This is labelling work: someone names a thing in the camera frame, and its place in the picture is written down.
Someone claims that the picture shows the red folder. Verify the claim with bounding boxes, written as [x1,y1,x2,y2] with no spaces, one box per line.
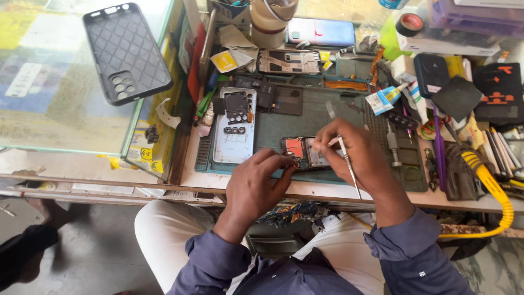
[187,22,206,104]

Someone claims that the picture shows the long white box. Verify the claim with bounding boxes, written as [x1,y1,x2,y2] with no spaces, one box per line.
[396,32,505,57]

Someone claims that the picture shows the thick silver screwdriver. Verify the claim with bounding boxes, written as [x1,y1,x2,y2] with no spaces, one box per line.
[386,123,403,168]

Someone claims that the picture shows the beige tape roll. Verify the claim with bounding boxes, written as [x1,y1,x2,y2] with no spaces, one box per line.
[250,0,300,49]

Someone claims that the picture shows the black box with orange print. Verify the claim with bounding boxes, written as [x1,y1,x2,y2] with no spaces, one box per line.
[472,62,524,126]

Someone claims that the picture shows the black square pad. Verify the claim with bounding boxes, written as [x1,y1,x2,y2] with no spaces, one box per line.
[431,75,484,123]

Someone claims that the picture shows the stack of flat phone parts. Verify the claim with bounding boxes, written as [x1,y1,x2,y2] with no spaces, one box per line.
[482,125,524,182]

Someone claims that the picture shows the blue phone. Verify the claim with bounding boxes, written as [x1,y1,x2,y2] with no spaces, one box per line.
[286,17,356,48]

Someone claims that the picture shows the black phone shield plate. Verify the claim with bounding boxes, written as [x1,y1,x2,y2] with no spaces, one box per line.
[235,75,276,110]

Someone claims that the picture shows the thin silver screwdriver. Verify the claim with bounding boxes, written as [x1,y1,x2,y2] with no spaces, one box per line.
[327,135,363,200]

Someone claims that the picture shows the white curved plastic piece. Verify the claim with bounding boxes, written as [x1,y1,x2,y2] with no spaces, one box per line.
[155,98,182,130]

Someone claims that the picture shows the white phone back cover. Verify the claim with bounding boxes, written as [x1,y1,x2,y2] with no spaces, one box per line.
[213,87,258,164]

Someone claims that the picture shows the person's right hand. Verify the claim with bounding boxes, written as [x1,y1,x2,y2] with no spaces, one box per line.
[313,119,394,198]

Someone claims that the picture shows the yellow coiled cable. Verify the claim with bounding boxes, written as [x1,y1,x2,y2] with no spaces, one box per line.
[438,151,515,239]

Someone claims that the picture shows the pink thin screwdriver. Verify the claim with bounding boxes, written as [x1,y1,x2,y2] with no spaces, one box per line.
[402,104,413,144]

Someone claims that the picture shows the green tweezers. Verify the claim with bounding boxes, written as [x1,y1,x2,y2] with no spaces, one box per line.
[195,75,218,120]

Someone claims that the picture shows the black camera frame part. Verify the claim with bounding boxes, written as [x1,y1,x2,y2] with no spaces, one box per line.
[224,91,251,125]

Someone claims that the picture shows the black quilted phone case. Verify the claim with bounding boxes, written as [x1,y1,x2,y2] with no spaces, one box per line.
[83,3,174,106]

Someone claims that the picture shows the glass display cabinet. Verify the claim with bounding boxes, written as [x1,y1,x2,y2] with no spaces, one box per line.
[0,0,194,182]

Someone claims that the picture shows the black plate with holes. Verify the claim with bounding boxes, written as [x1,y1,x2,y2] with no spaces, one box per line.
[386,111,419,131]

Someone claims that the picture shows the black tape roll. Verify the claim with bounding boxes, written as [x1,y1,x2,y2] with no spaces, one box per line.
[395,13,425,38]

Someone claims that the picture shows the dark under-table tray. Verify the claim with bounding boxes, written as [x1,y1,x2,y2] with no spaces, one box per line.
[245,233,306,259]

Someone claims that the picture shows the black rounded device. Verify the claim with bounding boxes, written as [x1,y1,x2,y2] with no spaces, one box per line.
[413,54,450,99]

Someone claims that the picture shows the black chain strap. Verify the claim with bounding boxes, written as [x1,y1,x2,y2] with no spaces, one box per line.
[423,148,440,193]

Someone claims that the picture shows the orange flex cable strip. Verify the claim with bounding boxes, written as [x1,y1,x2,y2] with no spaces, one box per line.
[323,80,368,92]

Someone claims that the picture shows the coloured rubber bands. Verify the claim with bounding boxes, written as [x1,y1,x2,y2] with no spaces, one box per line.
[419,118,439,141]

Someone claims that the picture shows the grey metal clip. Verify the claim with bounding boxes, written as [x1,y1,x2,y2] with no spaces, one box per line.
[356,36,380,54]

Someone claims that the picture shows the green bottle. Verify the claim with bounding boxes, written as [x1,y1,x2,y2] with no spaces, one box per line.
[379,14,412,61]

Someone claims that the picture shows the yellow card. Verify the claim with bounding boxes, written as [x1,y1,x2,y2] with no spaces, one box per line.
[210,50,239,74]

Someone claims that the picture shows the purple plastic box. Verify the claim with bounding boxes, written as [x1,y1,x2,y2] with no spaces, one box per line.
[427,0,524,40]

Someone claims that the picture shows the phone with red board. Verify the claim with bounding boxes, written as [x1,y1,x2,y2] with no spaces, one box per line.
[281,136,345,172]

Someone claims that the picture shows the blue white glue tube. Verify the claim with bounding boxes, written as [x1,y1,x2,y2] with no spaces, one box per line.
[365,83,410,116]

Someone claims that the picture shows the green repair mat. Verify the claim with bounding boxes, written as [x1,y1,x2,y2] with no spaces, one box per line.
[194,57,428,193]

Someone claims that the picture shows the person's left hand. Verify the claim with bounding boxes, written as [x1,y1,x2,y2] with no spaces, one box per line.
[225,148,296,224]

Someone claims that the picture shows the person's white trousers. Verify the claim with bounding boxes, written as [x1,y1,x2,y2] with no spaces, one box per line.
[134,199,386,295]

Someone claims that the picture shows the dark grey flat phone part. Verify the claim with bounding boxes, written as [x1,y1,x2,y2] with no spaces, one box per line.
[272,86,304,116]

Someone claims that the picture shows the tangled wire bundle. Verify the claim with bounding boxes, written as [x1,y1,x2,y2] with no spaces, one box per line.
[257,201,330,229]

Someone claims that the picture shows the person's blue shirt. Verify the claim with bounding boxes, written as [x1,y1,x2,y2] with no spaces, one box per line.
[166,207,477,295]

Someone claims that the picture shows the carton with tools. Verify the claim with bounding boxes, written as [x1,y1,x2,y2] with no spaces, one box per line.
[206,0,251,30]

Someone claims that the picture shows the silver phone middle frame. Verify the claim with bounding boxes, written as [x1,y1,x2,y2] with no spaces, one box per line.
[257,49,322,75]

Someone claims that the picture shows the purple plastic tool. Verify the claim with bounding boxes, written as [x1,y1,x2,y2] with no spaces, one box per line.
[433,116,447,193]

